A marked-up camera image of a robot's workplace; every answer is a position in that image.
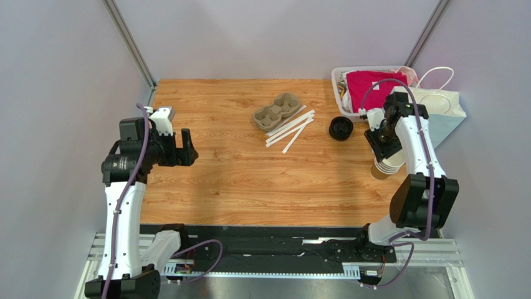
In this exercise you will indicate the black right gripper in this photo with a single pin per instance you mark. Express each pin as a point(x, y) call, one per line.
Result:
point(382, 146)

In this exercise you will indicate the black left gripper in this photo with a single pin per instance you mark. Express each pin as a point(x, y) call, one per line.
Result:
point(179, 156)

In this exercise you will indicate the stack of paper cups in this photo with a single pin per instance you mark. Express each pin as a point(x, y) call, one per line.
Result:
point(380, 170)

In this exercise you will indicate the stack of black lids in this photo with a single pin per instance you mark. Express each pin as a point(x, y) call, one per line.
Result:
point(340, 128)

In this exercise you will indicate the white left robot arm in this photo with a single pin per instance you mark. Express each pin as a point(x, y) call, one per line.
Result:
point(125, 271)

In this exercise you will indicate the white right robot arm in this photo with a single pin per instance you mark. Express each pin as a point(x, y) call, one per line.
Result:
point(425, 198)

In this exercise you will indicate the pink folded cloth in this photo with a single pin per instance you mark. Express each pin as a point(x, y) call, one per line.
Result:
point(371, 93)

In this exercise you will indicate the white wrapped straw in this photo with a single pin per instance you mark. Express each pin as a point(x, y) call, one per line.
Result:
point(291, 124)
point(298, 133)
point(286, 134)
point(286, 122)

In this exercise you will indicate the white plastic basket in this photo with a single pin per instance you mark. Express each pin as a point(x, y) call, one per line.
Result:
point(341, 93)

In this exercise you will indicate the cardboard cup carrier tray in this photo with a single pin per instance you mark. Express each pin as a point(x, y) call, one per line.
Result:
point(283, 106)

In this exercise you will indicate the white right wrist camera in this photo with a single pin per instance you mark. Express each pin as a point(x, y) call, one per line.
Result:
point(374, 117)

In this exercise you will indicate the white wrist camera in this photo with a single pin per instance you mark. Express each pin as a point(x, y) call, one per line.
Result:
point(374, 117)
point(162, 118)

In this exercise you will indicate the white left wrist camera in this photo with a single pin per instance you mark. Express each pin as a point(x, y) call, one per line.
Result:
point(162, 118)

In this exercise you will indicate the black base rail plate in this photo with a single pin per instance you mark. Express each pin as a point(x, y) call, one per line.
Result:
point(278, 251)

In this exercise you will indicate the right aluminium corner post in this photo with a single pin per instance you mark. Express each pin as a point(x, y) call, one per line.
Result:
point(428, 30)

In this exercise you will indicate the aluminium corner post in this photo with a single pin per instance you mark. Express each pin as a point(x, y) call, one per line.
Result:
point(428, 30)
point(122, 28)

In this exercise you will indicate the left aluminium corner post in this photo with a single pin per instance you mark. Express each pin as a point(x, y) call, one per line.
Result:
point(122, 28)

